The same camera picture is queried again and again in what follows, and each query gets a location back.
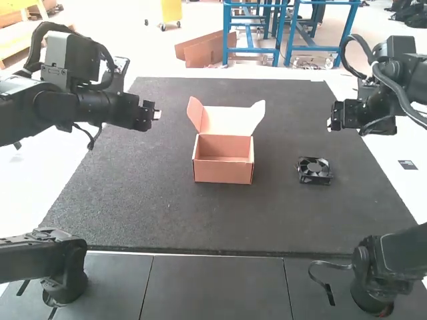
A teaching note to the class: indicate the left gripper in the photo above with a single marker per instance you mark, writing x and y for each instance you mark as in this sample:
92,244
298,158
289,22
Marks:
144,116

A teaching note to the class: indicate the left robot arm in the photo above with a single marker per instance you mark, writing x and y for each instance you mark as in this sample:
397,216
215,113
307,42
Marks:
50,106

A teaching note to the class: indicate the cardboard box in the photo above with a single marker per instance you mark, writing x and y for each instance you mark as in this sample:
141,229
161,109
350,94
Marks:
221,166

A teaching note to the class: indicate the small black label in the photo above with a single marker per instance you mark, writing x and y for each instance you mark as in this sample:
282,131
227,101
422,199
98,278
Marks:
408,165

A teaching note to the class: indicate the brown cardboard sheet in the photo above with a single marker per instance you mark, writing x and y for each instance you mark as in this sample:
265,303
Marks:
203,50

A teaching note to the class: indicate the black mat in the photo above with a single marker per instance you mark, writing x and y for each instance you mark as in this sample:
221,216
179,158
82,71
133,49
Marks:
166,206

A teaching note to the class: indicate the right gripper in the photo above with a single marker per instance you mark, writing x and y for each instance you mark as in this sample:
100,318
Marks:
348,115

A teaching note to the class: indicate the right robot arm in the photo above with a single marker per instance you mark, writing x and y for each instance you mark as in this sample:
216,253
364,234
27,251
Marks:
410,76

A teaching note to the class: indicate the yellow wooden frame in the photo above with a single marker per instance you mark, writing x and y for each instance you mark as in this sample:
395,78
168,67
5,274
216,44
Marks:
13,15

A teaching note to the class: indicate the black square fan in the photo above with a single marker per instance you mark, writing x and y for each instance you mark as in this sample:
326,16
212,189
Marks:
315,170

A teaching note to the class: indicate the dark base panel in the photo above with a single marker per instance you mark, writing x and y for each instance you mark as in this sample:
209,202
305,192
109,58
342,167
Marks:
110,293
217,290
313,300

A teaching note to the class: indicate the blue frame workbench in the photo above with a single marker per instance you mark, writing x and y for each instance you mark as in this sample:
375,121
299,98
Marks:
230,40
347,30

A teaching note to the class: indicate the yellow tool cart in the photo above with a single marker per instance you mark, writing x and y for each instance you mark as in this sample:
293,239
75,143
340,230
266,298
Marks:
171,11

